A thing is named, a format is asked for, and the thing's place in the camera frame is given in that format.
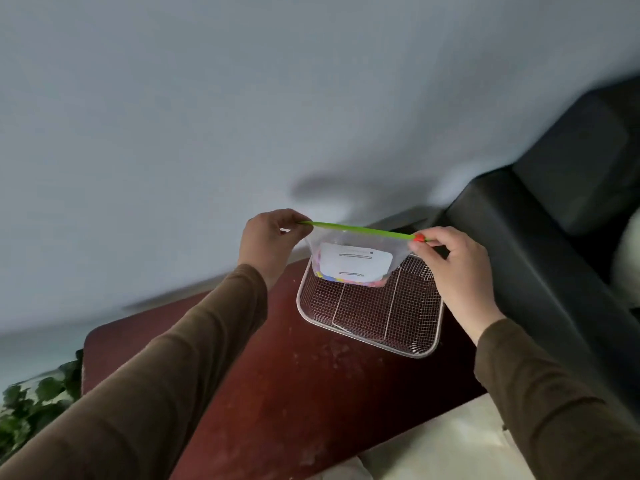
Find person's left hand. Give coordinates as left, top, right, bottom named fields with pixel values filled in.
left=237, top=209, right=314, bottom=291

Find person's right hand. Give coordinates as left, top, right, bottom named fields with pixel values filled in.
left=407, top=226, right=507, bottom=345

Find clear zip bag green seal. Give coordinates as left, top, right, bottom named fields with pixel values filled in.
left=299, top=221, right=430, bottom=289

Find person's right forearm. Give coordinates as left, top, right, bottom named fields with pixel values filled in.
left=473, top=318, right=640, bottom=480

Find person's left forearm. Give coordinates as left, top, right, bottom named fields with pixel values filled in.
left=0, top=264, right=269, bottom=480

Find colourful items in bag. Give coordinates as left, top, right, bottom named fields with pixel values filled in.
left=311, top=249, right=391, bottom=289

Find black leather sofa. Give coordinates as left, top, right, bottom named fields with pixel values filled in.
left=440, top=77, right=640, bottom=425

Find green leafy plant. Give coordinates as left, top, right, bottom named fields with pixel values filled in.
left=0, top=349, right=85, bottom=465

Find metal wire mesh basket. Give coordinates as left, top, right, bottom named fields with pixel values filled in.
left=296, top=252, right=445, bottom=359

